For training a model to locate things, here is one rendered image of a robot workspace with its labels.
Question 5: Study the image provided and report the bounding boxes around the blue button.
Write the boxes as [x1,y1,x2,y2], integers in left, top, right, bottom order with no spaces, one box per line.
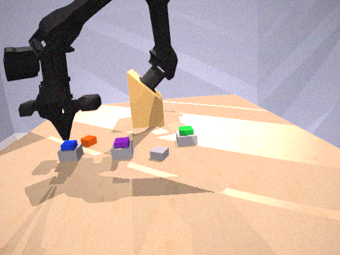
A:
[57,140,83,162]

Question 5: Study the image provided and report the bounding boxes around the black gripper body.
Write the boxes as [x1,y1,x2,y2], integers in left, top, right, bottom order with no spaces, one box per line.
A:
[18,73,102,117]

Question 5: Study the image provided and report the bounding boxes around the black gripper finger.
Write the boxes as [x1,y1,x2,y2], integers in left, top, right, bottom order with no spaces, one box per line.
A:
[42,113,66,141]
[60,109,80,141]

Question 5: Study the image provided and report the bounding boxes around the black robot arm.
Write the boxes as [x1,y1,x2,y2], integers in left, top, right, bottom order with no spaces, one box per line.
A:
[3,0,178,117]

